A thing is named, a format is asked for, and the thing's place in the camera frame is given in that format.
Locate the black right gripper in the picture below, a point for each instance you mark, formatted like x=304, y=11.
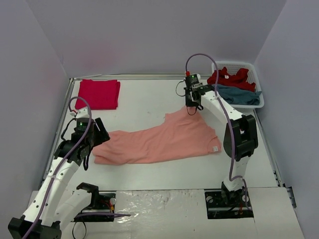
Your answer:
x=190, y=100

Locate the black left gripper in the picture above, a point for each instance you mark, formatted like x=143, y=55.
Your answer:
x=100, y=133

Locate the salmon pink t-shirt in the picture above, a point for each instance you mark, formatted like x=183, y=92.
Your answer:
x=183, y=134

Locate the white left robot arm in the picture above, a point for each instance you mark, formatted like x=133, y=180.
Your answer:
x=67, y=158

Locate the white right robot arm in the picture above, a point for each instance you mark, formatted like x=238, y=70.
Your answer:
x=240, y=138

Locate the folded red t-shirt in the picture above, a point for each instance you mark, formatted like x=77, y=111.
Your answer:
x=100, y=95

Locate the blue-grey t-shirt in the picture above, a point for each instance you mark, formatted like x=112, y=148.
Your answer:
x=236, y=96

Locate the white plastic laundry basket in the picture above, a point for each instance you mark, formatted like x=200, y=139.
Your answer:
x=232, y=68

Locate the dark red t-shirt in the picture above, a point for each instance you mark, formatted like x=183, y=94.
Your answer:
x=239, y=80

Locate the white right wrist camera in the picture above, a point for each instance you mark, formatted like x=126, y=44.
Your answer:
x=198, y=76

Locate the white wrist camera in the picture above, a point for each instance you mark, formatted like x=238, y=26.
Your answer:
x=81, y=113
x=198, y=76

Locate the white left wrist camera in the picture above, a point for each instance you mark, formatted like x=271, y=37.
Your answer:
x=81, y=113

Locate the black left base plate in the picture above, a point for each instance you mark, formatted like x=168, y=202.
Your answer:
x=105, y=204

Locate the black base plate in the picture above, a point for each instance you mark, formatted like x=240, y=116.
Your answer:
x=105, y=204
x=218, y=209

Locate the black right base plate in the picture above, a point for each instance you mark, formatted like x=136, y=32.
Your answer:
x=218, y=209

